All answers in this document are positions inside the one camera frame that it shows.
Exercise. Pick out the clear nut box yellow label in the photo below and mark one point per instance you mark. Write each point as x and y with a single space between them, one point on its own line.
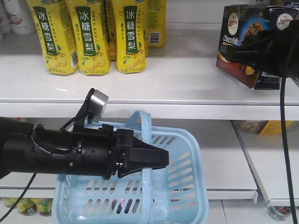
258 126

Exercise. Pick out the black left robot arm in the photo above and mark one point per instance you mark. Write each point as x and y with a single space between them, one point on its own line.
27 148

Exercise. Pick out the white store shelving unit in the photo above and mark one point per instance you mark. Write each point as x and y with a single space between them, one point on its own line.
181 80

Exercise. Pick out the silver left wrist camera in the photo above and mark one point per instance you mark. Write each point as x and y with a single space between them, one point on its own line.
92 109

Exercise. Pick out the yellow pear drink bottle rear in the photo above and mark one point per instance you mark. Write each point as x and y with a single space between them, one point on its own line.
157 23

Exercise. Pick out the white yogurt bottle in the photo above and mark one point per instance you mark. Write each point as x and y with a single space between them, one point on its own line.
20 16

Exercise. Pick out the Chocofello cookie box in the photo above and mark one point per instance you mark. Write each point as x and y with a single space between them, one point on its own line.
240 22

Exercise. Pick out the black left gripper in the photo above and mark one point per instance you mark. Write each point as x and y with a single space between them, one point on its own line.
106 152

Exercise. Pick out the light blue plastic basket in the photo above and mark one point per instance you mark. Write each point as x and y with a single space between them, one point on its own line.
172 195

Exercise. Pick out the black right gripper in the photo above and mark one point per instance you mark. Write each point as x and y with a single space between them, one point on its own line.
282 54

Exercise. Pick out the yellow pear drink bottle right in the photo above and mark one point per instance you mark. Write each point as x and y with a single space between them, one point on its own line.
130 24

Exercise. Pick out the yellow pear drink bottle middle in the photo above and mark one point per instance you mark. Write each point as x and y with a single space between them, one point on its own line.
90 36

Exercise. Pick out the yellow pear drink bottle left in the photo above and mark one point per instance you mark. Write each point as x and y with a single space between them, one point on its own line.
55 31

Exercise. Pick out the yellow pear drink bottle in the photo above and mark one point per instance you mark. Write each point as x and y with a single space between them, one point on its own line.
55 31
157 23
130 24
90 36

